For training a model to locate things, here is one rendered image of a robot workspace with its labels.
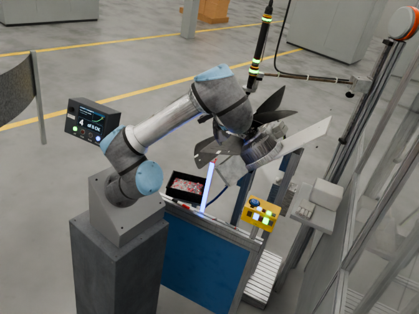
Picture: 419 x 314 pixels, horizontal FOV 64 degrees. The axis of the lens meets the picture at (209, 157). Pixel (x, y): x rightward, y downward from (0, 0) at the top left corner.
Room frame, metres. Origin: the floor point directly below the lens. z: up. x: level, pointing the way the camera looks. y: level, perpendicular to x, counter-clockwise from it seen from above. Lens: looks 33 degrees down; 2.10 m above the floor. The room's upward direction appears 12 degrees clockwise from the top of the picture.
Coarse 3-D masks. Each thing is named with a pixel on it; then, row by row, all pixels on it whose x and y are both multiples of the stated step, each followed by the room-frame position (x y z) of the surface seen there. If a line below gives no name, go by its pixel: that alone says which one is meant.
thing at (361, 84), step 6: (354, 78) 1.83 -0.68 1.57; (360, 78) 1.82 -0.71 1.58; (366, 78) 1.84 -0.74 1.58; (372, 78) 1.84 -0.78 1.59; (348, 84) 1.86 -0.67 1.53; (354, 84) 1.81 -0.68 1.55; (360, 84) 1.80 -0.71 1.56; (366, 84) 1.81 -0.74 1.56; (354, 90) 1.80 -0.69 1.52; (360, 90) 1.81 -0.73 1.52; (366, 90) 1.82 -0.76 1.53
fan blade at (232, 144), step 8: (232, 136) 1.62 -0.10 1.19; (216, 144) 1.52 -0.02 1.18; (224, 144) 1.52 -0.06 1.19; (232, 144) 1.53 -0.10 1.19; (240, 144) 1.55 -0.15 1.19; (200, 152) 1.47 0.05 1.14; (208, 152) 1.45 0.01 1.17; (216, 152) 1.44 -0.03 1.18; (224, 152) 1.43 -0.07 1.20; (232, 152) 1.43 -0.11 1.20; (240, 152) 1.44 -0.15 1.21
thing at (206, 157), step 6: (210, 138) 1.79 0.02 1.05; (198, 144) 1.81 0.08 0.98; (204, 144) 1.78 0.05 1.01; (198, 150) 1.76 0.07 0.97; (198, 156) 1.71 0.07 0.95; (204, 156) 1.69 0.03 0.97; (210, 156) 1.67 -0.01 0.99; (198, 162) 1.67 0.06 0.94; (204, 162) 1.65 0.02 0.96; (198, 168) 1.63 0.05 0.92
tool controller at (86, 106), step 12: (72, 108) 1.51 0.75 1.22; (84, 108) 1.50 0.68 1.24; (96, 108) 1.50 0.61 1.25; (108, 108) 1.56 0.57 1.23; (72, 120) 1.50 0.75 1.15; (96, 120) 1.47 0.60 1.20; (108, 120) 1.46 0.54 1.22; (72, 132) 1.48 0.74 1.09; (96, 132) 1.45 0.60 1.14; (108, 132) 1.46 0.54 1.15; (96, 144) 1.43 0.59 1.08
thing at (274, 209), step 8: (248, 200) 1.25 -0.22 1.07; (248, 208) 1.20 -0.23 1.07; (256, 208) 1.20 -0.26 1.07; (264, 208) 1.22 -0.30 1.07; (272, 208) 1.23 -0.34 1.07; (280, 208) 1.24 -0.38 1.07; (248, 216) 1.19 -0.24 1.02; (264, 216) 1.17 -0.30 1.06; (272, 216) 1.17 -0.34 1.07; (256, 224) 1.18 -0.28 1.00; (264, 224) 1.17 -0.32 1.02; (272, 224) 1.16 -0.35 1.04
